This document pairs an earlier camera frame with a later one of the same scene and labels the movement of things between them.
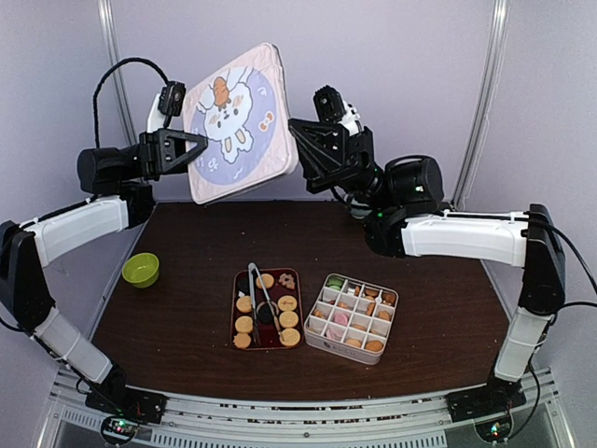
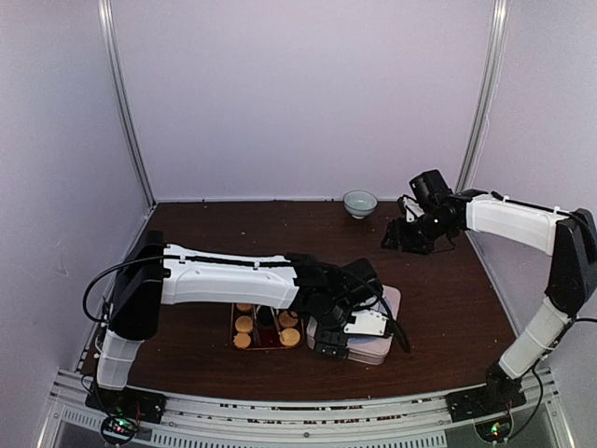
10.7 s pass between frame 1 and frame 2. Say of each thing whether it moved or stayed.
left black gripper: moved
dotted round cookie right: stayed
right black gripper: moved
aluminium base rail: stayed
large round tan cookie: stayed
